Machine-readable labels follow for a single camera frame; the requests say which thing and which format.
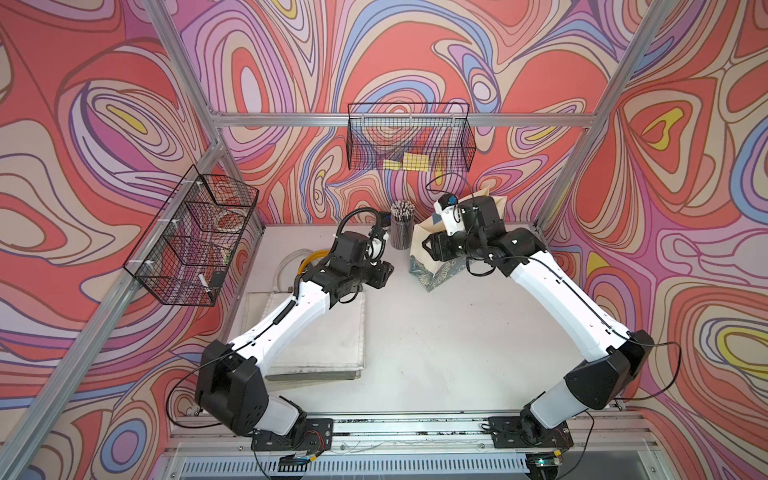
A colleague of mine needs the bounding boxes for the olive green canvas bag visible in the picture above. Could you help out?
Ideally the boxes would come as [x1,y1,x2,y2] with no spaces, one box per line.
[265,370,362,382]

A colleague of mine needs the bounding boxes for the aluminium frame post right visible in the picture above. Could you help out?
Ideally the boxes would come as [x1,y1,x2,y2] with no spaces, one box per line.
[532,1,677,233]

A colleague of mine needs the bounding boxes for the white yellow-handled bag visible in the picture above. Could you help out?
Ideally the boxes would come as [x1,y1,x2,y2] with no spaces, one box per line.
[229,260,366,374]

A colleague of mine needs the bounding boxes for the yellow sticky notes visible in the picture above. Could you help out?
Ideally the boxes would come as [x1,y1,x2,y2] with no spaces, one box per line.
[382,152,431,172]

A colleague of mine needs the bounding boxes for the black wire basket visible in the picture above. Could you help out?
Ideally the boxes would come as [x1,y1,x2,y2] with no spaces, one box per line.
[346,100,477,174]
[123,166,259,307]

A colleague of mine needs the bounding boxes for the cream blue-handled tote bag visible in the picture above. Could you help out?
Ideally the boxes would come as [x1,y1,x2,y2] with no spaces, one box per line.
[410,189,506,291]

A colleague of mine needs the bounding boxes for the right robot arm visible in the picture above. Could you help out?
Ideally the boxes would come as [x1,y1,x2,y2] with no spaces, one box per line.
[421,193,660,446]

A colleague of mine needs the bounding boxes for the black cup of sticks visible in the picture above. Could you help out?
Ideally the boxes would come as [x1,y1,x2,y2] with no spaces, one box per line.
[390,200,415,250]

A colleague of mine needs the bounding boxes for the black wire basket left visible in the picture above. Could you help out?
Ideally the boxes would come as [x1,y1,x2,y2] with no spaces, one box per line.
[123,166,259,307]

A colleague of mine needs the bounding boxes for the aluminium frame post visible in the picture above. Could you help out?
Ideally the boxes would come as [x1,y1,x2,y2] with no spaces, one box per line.
[140,0,268,232]
[532,1,677,233]

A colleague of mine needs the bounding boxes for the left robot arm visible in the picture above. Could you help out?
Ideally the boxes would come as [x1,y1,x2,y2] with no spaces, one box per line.
[192,207,394,445]

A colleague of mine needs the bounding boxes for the aluminium frame crossbar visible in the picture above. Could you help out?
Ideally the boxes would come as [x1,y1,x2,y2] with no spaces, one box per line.
[209,112,598,128]

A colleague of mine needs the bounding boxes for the aluminium frame post left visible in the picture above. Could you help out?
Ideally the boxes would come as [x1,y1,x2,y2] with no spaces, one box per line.
[140,0,268,232]

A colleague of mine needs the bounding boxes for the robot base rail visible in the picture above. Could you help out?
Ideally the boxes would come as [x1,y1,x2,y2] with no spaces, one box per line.
[152,409,675,479]

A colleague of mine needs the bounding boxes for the black wire basket back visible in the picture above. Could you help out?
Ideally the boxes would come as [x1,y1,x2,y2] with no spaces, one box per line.
[346,100,477,174]

